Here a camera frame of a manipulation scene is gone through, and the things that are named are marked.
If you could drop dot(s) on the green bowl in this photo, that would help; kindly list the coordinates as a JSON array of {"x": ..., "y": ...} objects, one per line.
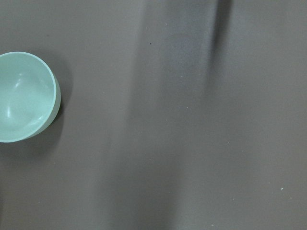
[{"x": 30, "y": 96}]

